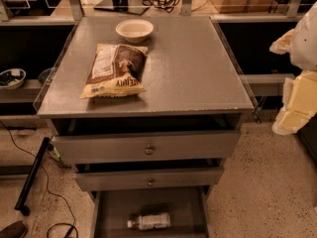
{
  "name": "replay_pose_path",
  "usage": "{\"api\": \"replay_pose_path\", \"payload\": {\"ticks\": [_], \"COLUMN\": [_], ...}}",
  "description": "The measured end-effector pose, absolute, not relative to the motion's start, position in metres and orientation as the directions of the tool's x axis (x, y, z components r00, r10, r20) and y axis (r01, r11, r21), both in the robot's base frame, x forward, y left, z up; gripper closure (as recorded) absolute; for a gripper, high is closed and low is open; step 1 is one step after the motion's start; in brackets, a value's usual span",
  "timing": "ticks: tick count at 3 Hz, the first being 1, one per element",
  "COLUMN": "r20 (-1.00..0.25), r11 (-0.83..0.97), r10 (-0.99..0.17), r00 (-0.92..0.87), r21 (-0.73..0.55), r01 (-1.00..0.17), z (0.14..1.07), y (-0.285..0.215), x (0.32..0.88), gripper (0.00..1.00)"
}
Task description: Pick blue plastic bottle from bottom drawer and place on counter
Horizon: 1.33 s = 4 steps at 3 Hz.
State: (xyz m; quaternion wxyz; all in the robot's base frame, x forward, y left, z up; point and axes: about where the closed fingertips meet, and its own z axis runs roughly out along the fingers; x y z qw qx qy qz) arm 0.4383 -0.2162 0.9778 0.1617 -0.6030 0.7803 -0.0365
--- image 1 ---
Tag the bottom open grey drawer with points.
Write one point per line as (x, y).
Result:
(186, 207)

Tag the middle grey drawer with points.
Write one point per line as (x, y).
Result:
(148, 179)

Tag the dark shoe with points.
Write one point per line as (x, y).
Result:
(17, 229)

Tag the dark bowl on shelf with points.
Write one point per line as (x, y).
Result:
(47, 74)

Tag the clear plastic water bottle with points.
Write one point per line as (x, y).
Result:
(149, 222)

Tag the top grey drawer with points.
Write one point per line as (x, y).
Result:
(159, 146)

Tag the black bar on floor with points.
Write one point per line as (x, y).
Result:
(21, 201)

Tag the grey drawer cabinet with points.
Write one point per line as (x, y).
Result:
(191, 84)

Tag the brown yellow chip bag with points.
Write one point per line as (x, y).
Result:
(115, 71)

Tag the white bowl with items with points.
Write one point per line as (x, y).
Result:
(12, 78)

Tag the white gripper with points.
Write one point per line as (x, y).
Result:
(306, 47)

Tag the white paper bowl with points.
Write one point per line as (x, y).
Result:
(134, 31)

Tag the grey side shelf beam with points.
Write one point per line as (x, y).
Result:
(267, 84)

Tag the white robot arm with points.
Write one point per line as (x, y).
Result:
(299, 94)

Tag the black monitor stand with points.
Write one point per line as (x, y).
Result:
(133, 7)

